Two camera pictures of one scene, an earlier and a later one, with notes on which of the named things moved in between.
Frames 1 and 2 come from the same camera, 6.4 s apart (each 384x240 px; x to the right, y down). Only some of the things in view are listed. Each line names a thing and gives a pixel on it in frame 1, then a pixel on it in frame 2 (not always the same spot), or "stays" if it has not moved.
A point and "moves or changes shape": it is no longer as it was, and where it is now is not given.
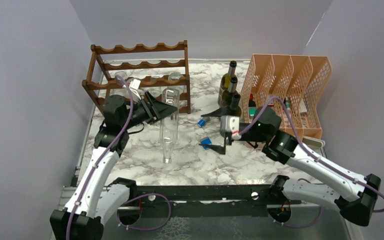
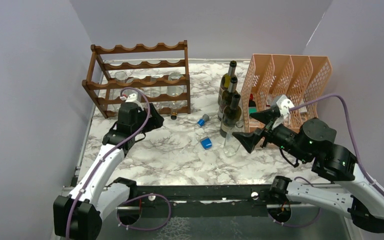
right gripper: (220, 149) -> (248, 140)
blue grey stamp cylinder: (201, 123) stays
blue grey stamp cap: (205, 140) stays
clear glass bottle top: (169, 124) moves or changes shape
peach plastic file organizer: (290, 84) stays
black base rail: (205, 201) stays
